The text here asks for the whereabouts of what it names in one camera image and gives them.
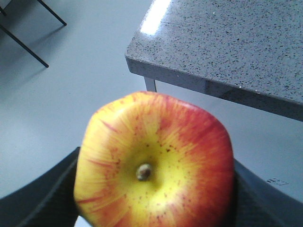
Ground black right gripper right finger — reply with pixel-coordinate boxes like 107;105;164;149
233;160;303;227

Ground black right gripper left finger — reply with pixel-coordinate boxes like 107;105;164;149
0;148;80;227

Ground red yellow apple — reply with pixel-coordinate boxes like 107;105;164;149
74;92;235;227

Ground grey speckled kitchen counter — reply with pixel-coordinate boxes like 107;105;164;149
125;0;303;121

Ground black metal chair legs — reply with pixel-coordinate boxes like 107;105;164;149
0;0;67;68

